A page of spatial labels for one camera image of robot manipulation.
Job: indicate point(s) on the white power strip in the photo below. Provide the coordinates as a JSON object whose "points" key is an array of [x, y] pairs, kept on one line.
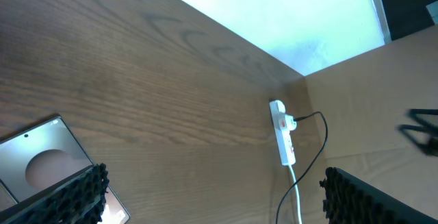
{"points": [[284, 124]]}

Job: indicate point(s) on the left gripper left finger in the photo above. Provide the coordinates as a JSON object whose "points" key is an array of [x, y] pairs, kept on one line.
{"points": [[79, 198]]}

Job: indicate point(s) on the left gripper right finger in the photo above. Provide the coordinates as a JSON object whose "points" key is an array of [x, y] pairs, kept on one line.
{"points": [[350, 200]]}

